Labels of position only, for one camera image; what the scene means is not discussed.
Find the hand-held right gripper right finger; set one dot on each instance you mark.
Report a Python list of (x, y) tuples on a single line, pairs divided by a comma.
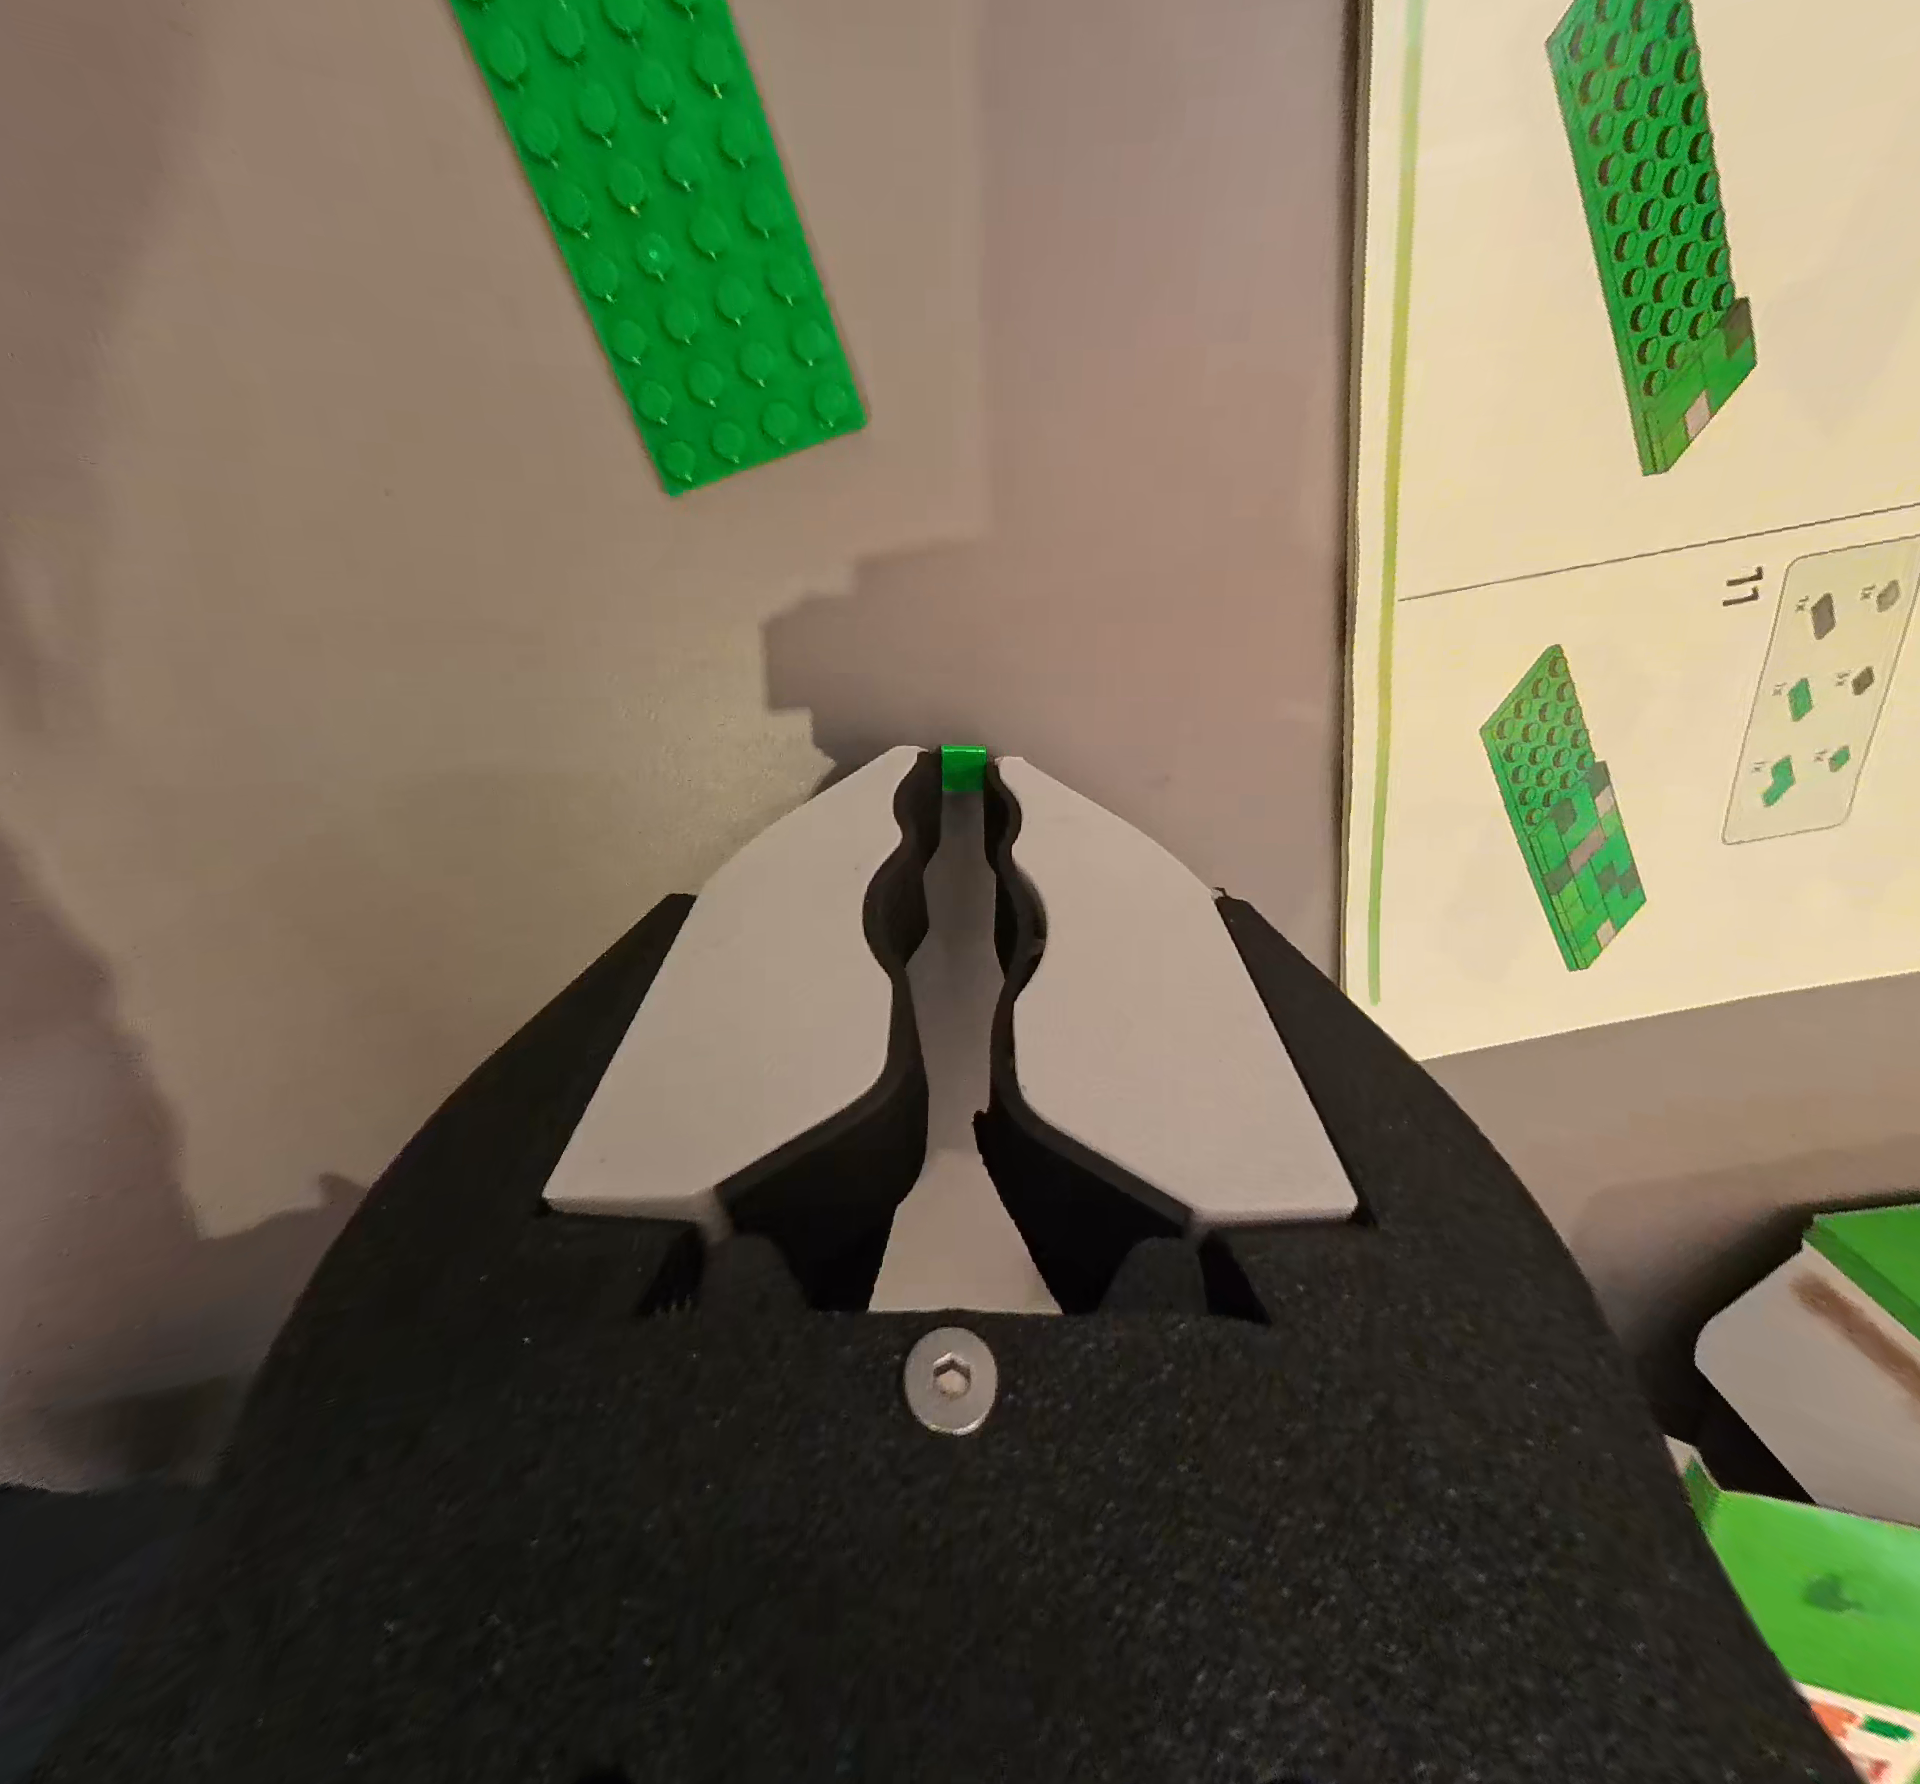
[(1168, 1049)]

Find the small green square tile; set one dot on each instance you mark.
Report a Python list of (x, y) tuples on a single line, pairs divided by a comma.
[(958, 768)]

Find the pale green instruction booklet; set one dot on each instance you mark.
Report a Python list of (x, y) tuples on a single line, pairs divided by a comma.
[(1501, 388)]

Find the green toy set box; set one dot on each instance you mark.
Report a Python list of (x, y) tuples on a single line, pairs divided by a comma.
[(1800, 1589)]

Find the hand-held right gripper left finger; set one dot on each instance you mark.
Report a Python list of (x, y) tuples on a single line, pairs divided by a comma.
[(736, 1032)]

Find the large green studded plate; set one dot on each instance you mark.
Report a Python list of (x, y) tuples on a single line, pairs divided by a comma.
[(631, 164)]

